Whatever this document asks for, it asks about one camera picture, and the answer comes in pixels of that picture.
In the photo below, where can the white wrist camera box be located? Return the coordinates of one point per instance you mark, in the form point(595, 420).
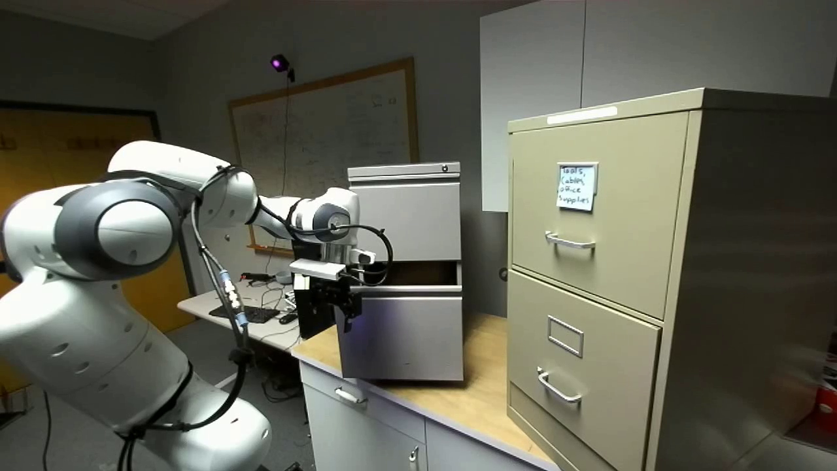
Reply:
point(318, 268)

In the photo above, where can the grey counter base cabinet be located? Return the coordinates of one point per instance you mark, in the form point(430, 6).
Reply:
point(367, 426)

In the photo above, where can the black keyboard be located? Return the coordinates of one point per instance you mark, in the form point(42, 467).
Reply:
point(256, 311)

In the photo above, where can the yellow door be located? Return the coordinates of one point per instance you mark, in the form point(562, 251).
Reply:
point(53, 144)

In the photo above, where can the large beige file cabinet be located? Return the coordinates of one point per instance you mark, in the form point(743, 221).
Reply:
point(697, 289)

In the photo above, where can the wood framed whiteboard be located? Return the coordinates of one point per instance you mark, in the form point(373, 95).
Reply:
point(341, 121)

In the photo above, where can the grey small cabinet bottom drawer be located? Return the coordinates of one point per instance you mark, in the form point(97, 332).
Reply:
point(409, 335)

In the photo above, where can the white wall panel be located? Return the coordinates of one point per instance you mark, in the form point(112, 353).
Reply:
point(557, 53)

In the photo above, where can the camera with purple light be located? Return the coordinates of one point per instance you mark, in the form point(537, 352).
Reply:
point(280, 64)

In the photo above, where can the beige unlabelled cabinet drawer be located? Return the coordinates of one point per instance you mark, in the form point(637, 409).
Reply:
point(578, 367)

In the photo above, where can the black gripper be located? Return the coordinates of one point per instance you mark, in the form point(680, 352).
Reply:
point(320, 293)

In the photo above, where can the grey small cabinet top drawer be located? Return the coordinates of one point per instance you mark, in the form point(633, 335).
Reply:
point(420, 221)

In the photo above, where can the small grey file cabinet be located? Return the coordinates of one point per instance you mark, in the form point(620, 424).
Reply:
point(409, 225)

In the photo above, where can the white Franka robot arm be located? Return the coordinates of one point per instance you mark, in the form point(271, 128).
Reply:
point(82, 340)

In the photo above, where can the red object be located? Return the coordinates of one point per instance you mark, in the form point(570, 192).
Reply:
point(826, 396)

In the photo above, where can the beige labelled cabinet drawer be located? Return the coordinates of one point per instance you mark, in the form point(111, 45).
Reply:
point(601, 217)

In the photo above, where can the white background desk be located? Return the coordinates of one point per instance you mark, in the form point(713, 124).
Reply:
point(205, 307)

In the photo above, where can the grey small cabinet drawer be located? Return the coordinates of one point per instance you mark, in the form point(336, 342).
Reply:
point(409, 335)
point(420, 221)

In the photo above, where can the white handwritten label card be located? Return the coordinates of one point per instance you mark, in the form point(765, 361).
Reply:
point(577, 187)

